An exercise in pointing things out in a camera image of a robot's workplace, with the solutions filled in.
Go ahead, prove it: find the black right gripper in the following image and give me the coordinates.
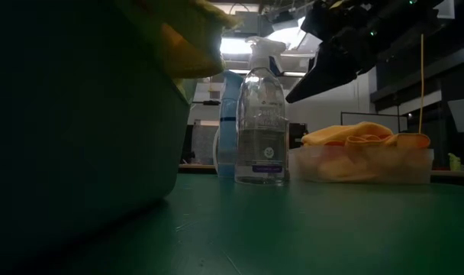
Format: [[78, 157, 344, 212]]
[[285, 0, 435, 104]]

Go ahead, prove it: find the blue plastic bottle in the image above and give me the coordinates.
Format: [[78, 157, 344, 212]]
[[216, 70, 245, 179]]

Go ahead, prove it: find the grey slanted ceiling duct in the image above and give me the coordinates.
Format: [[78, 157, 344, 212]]
[[262, 11, 317, 50]]

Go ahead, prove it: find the green table mat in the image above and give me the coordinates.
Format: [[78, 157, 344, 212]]
[[63, 173, 464, 275]]

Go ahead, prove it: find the white ceiling unit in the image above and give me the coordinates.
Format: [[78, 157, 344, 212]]
[[433, 0, 456, 19]]

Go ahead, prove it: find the clear spray bottle white trigger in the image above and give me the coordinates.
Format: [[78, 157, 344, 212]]
[[234, 35, 290, 187]]

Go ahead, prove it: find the small green background object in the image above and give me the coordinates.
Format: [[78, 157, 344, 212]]
[[447, 152, 464, 172]]

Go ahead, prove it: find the yellow microfiber towel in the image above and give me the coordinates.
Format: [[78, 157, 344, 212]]
[[117, 0, 239, 104]]

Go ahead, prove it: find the grey mesh panel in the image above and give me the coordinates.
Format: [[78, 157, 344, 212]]
[[192, 119, 218, 166]]

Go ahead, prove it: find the clear plastic bin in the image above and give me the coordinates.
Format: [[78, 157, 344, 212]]
[[288, 147, 435, 186]]

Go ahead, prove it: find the orange microfiber towel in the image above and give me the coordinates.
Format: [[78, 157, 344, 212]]
[[300, 121, 395, 148], [317, 131, 432, 183]]

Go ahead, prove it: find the teal plastic bin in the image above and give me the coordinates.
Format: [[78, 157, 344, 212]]
[[0, 0, 198, 245]]

